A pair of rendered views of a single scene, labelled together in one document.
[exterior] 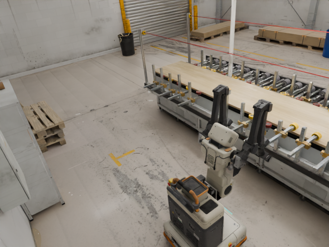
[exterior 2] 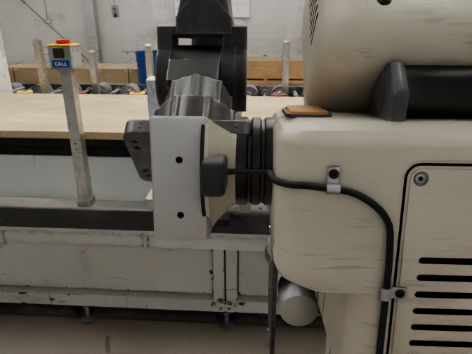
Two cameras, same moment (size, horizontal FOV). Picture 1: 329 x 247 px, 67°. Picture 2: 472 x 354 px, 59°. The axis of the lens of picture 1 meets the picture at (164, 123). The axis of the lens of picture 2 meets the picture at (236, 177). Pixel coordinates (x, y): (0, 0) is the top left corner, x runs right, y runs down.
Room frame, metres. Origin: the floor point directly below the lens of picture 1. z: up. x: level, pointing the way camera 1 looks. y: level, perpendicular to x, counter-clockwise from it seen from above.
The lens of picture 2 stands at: (1.66, -0.07, 1.31)
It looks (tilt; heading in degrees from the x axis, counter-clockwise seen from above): 22 degrees down; 305
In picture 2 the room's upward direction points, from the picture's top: straight up
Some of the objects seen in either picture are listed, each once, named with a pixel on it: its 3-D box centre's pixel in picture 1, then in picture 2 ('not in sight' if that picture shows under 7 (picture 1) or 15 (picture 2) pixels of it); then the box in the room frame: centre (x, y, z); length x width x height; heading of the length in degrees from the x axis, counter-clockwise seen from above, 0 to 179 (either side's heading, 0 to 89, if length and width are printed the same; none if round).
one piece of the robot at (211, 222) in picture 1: (197, 209); not in sight; (1.57, -0.22, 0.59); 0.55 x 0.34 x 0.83; 33
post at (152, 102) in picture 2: (241, 119); (158, 152); (2.60, -0.96, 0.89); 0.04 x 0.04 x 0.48; 32
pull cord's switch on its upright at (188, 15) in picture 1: (189, 41); not in sight; (5.15, -0.69, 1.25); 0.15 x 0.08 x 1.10; 32
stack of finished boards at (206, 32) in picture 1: (218, 28); not in sight; (10.79, -2.67, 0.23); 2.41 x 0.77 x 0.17; 123
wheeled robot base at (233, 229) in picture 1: (203, 231); not in sight; (1.62, -0.30, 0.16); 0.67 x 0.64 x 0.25; 123
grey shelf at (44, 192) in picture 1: (19, 149); not in sight; (2.62, 1.87, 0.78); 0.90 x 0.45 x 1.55; 32
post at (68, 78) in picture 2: (225, 109); (76, 140); (2.83, -0.83, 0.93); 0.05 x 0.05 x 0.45; 32
